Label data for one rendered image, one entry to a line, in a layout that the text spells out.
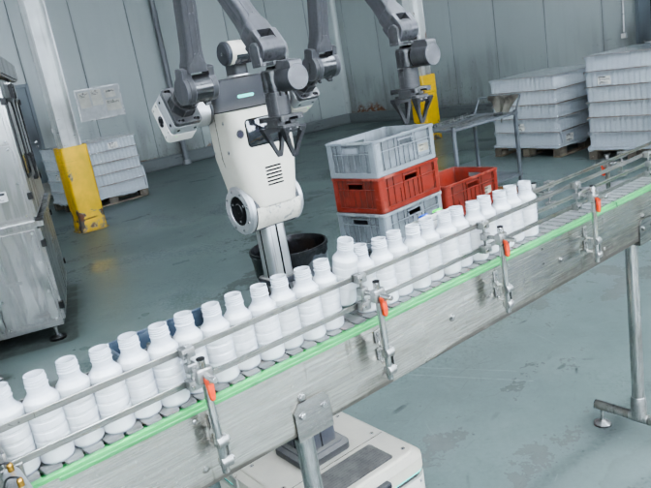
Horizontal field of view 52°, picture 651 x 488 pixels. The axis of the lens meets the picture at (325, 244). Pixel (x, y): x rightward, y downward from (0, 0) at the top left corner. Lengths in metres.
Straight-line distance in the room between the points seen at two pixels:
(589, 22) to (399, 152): 9.05
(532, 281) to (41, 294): 3.76
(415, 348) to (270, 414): 0.44
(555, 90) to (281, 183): 6.75
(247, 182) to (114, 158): 9.00
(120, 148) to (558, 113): 6.49
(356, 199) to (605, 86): 4.62
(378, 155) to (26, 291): 2.63
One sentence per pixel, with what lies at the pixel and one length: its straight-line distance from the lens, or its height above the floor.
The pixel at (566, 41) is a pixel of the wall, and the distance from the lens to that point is 13.13.
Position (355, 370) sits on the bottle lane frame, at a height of 0.90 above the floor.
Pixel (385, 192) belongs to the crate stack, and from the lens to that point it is 4.01.
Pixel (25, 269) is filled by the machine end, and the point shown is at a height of 0.57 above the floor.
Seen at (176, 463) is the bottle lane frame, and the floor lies 0.90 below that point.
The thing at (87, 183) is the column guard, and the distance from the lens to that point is 9.11.
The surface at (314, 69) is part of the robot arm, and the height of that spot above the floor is 1.58.
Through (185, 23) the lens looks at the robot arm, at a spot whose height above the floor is 1.75.
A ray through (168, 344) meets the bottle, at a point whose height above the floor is 1.13.
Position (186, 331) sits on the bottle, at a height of 1.13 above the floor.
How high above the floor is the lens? 1.60
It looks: 15 degrees down
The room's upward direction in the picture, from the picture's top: 10 degrees counter-clockwise
